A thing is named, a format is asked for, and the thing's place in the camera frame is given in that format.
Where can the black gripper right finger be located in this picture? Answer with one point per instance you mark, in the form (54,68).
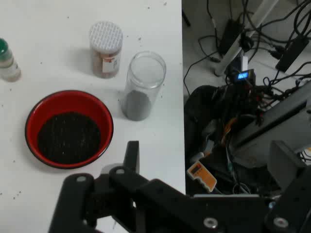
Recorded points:
(291,194)

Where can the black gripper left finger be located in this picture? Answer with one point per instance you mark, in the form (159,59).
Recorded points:
(136,194)

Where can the clear plastic jar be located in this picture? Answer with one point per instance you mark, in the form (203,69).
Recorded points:
(143,80)

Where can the orange and white handheld device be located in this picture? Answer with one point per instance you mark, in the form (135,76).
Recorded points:
(201,176)

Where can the grey metal beam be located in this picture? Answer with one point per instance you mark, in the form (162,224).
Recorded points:
(274,121)

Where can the red bowl with black rim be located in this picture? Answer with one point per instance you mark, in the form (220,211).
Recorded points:
(73,102)

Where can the blue-lit display meter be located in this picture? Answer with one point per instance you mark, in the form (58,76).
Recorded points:
(243,75)

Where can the white plug adapter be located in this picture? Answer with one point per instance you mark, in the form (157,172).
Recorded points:
(245,63)

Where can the black power strip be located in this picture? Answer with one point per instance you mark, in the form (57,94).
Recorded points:
(292,53)
(230,34)

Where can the nut jar with patterned lid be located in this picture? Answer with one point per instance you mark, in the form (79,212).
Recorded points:
(105,43)

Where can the white table leg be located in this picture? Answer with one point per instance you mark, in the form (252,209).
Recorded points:
(233,48)

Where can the green-capped spice bottle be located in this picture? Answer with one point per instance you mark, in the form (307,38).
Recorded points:
(7,63)

